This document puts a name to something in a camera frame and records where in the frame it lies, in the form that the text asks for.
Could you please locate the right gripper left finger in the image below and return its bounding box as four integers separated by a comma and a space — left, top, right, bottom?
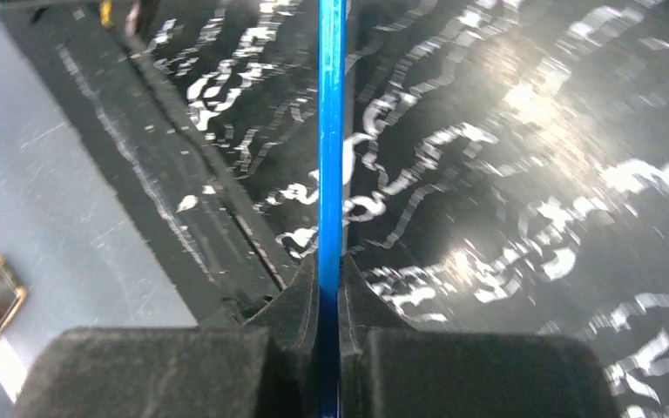
246, 254, 319, 417

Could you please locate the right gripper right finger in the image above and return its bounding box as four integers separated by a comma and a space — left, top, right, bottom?
339, 254, 412, 417

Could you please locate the blue framed whiteboard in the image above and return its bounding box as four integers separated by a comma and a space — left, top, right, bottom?
318, 0, 347, 417

